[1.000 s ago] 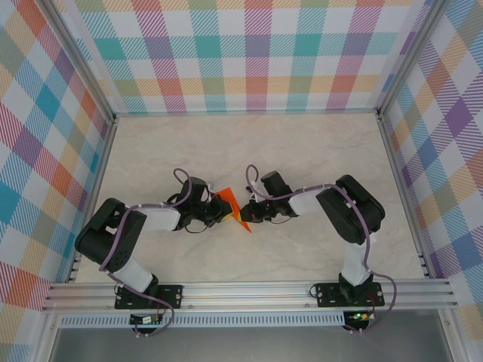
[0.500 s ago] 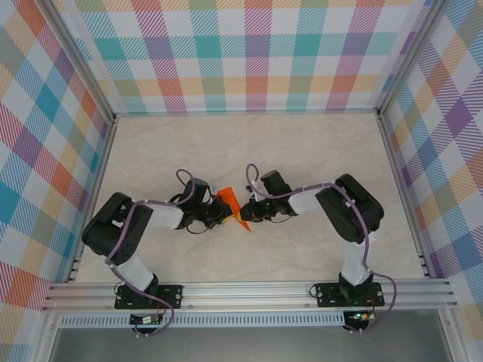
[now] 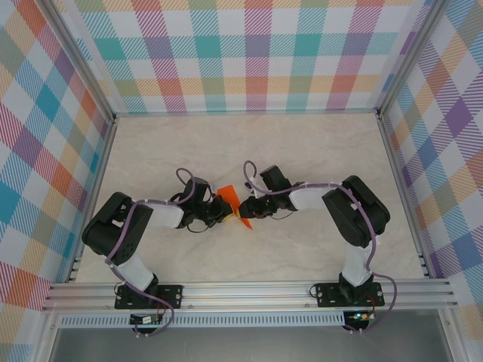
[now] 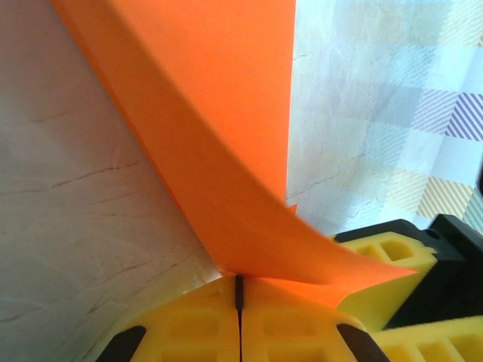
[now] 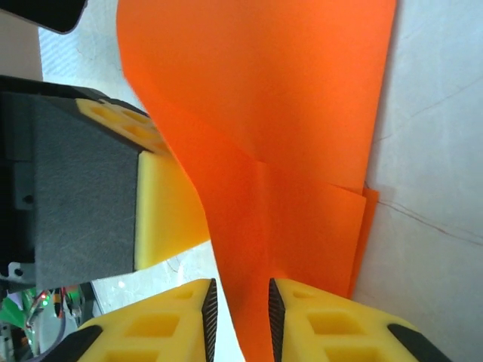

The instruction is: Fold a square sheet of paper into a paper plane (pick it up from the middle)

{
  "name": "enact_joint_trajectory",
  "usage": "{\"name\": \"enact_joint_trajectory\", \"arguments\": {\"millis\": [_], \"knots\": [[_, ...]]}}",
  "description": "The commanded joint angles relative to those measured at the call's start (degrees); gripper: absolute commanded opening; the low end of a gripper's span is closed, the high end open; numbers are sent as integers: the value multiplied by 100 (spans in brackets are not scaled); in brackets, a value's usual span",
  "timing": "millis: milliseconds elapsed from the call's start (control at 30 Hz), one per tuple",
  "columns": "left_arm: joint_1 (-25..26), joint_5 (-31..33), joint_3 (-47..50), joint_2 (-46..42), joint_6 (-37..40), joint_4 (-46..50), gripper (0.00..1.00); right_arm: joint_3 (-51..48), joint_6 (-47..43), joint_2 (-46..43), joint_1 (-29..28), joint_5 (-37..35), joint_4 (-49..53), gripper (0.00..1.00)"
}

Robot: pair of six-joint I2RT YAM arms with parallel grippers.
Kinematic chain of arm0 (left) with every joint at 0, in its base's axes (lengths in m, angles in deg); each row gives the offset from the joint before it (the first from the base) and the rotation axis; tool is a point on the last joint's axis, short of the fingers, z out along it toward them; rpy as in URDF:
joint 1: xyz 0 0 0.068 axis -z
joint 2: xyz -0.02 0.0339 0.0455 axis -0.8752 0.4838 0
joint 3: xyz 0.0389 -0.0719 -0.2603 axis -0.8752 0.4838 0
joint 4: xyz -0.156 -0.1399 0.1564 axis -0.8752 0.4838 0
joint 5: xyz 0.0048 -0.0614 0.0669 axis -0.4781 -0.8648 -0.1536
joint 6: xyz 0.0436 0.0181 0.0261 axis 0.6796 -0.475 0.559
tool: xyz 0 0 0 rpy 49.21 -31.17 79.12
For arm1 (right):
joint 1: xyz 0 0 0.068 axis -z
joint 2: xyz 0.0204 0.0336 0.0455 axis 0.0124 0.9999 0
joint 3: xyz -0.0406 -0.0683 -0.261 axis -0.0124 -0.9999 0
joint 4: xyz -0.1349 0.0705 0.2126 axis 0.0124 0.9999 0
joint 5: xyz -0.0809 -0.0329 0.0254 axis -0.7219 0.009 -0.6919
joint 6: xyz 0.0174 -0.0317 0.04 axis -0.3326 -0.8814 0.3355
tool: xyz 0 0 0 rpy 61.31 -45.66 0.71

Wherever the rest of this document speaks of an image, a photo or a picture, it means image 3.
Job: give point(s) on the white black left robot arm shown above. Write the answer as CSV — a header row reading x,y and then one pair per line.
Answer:
x,y
166,215

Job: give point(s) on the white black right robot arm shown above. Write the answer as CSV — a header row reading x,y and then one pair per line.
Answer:
x,y
305,200

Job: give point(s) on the white right camera bracket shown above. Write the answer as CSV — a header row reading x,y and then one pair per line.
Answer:
x,y
256,190

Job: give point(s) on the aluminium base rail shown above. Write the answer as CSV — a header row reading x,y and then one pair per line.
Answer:
x,y
245,296

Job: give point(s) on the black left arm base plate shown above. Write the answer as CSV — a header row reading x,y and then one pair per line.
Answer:
x,y
171,296

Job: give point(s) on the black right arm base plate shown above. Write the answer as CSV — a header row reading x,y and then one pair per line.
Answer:
x,y
324,298

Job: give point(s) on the aluminium side rail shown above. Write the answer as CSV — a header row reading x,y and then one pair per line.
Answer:
x,y
401,188
95,188

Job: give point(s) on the aluminium frame post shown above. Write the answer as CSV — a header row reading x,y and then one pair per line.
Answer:
x,y
408,56
83,56

